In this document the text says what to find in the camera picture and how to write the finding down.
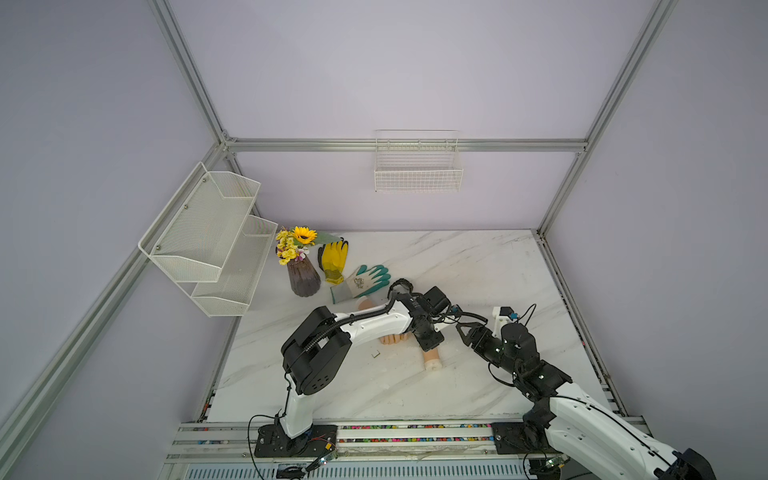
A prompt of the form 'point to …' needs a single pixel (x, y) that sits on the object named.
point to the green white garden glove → (361, 283)
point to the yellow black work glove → (332, 259)
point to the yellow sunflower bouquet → (292, 244)
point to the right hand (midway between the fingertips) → (463, 333)
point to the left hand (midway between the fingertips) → (429, 339)
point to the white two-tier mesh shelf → (210, 241)
